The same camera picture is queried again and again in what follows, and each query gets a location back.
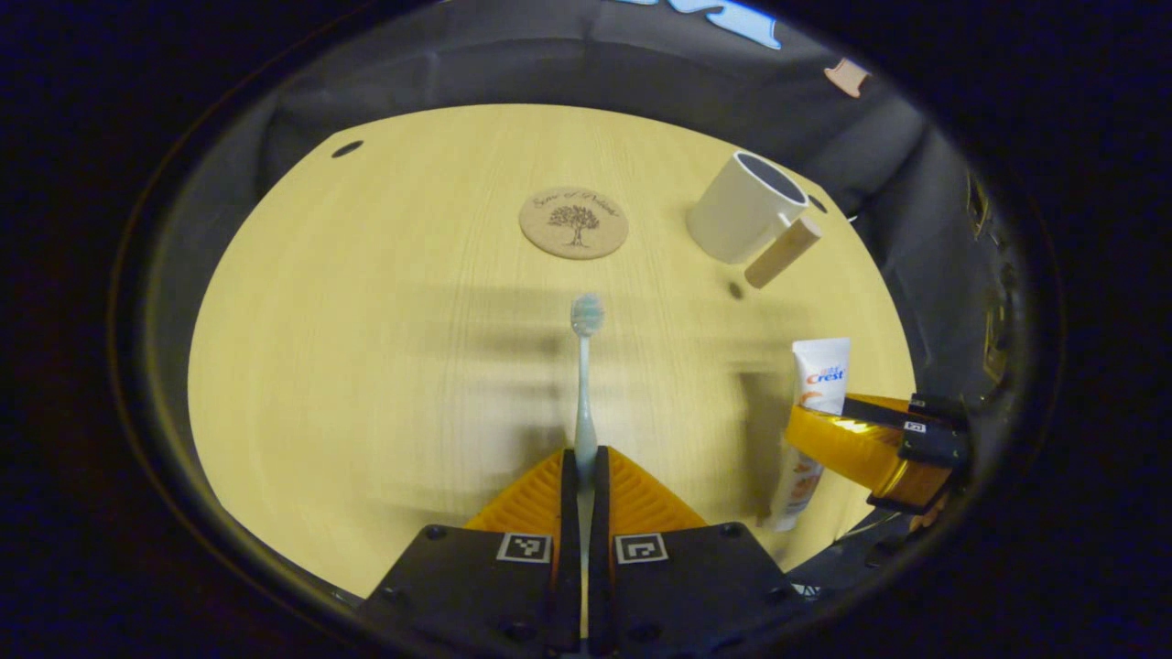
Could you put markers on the black backdrop cloth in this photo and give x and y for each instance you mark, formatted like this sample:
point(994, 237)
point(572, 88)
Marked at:
point(549, 64)

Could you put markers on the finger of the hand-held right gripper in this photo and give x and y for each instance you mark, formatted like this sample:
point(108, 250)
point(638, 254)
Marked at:
point(934, 444)
point(906, 504)

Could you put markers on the pale blue toothbrush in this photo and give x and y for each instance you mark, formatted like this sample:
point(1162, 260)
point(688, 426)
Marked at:
point(583, 384)

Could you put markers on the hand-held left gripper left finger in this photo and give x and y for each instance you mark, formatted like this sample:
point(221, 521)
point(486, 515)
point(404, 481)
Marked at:
point(568, 567)

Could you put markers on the round cork coaster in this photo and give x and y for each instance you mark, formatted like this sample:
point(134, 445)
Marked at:
point(574, 223)

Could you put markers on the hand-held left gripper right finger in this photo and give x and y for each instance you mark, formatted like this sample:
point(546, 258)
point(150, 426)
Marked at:
point(600, 567)

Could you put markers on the black desk grommet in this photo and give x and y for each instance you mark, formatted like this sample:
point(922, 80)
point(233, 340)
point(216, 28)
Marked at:
point(818, 203)
point(346, 148)

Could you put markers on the white toothpaste tube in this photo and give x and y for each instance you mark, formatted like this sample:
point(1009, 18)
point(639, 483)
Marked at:
point(821, 375)

